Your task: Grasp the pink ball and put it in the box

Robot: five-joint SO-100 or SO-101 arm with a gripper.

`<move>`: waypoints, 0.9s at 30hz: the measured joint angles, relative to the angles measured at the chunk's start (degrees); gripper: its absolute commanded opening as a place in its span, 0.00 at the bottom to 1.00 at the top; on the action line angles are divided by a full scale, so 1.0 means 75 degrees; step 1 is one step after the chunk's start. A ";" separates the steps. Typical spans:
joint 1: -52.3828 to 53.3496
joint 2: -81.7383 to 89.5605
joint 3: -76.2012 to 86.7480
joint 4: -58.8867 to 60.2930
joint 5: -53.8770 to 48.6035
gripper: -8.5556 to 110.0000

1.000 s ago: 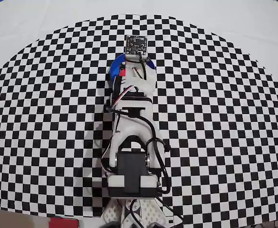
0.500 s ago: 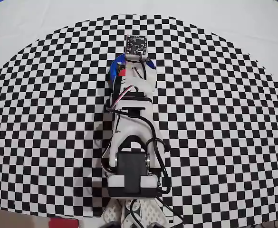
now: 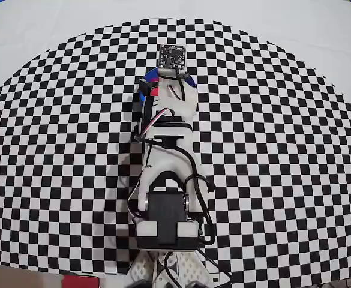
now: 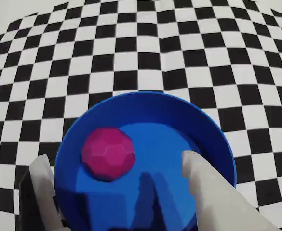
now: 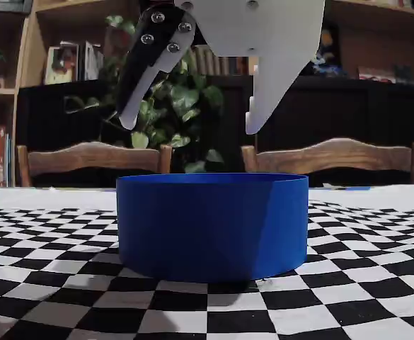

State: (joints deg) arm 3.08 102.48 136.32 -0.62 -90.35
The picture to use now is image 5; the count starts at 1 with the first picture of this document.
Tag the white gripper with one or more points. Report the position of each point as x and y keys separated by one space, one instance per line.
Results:
x=263 y=28

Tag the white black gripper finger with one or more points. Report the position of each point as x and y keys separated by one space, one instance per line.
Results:
x=146 y=63

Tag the illustrated box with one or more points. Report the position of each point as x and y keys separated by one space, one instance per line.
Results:
x=59 y=65

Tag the red white box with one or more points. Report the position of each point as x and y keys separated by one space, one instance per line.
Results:
x=374 y=77

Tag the blue round box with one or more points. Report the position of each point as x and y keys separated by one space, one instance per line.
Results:
x=210 y=226

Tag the green ivy plant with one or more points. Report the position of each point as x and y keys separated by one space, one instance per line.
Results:
x=178 y=102

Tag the black white book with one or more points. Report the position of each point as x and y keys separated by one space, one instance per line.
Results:
x=91 y=62

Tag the blue starry artwork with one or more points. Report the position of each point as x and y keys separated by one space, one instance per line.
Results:
x=325 y=60

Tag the row of brown books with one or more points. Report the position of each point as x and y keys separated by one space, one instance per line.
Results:
x=217 y=63

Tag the black sideboard cabinet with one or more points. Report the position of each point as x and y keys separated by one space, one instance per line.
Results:
x=351 y=113

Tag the wooden chair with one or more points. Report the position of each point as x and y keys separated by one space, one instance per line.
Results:
x=93 y=159
x=334 y=156

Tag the small beige object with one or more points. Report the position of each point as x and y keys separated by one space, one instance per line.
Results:
x=330 y=186

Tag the dark blue container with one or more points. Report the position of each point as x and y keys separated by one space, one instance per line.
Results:
x=403 y=73

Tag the upright colourful books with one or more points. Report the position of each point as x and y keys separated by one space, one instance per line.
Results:
x=5 y=159

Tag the black white checkered mat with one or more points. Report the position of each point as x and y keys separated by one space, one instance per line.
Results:
x=68 y=283

